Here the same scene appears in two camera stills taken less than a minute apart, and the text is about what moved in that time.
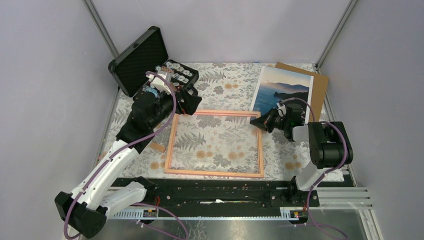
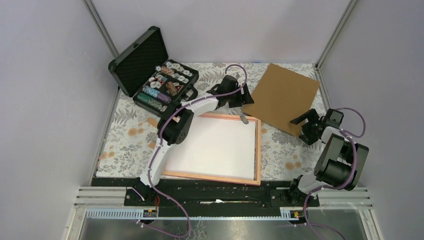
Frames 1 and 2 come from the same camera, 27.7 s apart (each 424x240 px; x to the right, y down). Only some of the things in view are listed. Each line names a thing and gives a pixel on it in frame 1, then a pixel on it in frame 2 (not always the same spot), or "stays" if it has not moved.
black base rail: [231, 193] stays
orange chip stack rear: [165, 68] stays
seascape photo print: [276, 85] → [215, 147]
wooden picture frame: [221, 143] → [256, 180]
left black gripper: [190, 103] → [244, 99]
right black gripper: [264, 122] → [312, 116]
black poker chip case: [148, 53] stays
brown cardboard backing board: [318, 91] → [280, 96]
